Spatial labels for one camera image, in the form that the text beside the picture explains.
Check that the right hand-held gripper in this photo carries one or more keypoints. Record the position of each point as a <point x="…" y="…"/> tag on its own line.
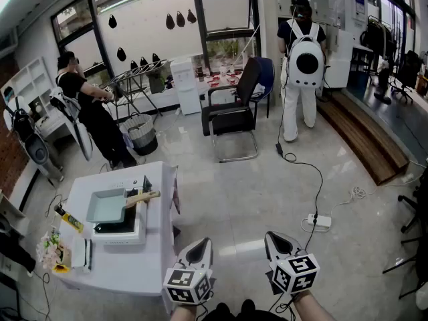
<point x="297" y="274"/>

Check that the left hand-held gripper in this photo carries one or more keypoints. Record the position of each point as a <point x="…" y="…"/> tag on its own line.
<point x="187" y="284"/>

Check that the white portable gas stove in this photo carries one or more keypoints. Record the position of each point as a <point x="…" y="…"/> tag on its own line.
<point x="117" y="237"/>

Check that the person's right forearm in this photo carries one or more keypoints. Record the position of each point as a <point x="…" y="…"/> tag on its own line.
<point x="314" y="308"/>

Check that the person's left forearm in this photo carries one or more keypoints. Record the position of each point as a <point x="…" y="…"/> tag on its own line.
<point x="182" y="314"/>

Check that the white power strip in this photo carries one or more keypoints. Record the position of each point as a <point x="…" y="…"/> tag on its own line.
<point x="321" y="220"/>

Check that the person's legs and shoes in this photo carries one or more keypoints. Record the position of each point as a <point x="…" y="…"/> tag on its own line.
<point x="234" y="313"/>

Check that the white tablecloth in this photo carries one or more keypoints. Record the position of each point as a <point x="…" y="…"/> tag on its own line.
<point x="127" y="273"/>

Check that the white green-edged plate stack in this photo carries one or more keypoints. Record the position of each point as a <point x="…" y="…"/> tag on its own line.
<point x="78" y="252"/>

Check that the olive oil bottle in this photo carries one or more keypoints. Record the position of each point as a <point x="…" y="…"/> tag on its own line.
<point x="72" y="221"/>

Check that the grey laundry basket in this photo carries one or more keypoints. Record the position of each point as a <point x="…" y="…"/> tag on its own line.
<point x="140" y="135"/>

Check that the wooden step platform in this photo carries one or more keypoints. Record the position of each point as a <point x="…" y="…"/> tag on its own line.
<point x="361" y="139"/>

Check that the black chrome-framed chair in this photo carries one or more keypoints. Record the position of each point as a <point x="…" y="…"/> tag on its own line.
<point x="230" y="115"/>

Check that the black swivel chair base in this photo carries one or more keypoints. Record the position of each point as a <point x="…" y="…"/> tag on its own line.
<point x="424" y="256"/>

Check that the pink flower bouquet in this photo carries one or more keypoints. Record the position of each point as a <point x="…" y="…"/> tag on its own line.
<point x="53" y="252"/>

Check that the white water dispenser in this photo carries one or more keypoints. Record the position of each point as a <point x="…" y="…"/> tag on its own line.
<point x="185" y="89"/>

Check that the blue chair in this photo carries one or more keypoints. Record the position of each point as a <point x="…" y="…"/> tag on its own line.
<point x="267" y="75"/>

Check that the metal drying rack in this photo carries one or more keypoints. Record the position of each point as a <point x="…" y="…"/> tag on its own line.
<point x="127" y="75"/>

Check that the white cabinet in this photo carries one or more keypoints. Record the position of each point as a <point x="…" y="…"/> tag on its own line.
<point x="344" y="62"/>

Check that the black office chair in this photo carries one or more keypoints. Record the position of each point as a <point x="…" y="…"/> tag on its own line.
<point x="411" y="69"/>

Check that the row of black window decals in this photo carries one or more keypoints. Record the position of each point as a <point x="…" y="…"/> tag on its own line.
<point x="170" y="22"/>

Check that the white cubby shelf unit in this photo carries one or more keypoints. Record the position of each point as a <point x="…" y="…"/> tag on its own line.
<point x="36" y="75"/>

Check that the grey locker cabinet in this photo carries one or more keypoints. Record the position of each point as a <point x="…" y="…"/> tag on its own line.
<point x="321" y="5"/>

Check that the black-framed window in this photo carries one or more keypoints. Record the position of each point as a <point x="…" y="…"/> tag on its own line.
<point x="227" y="7"/>

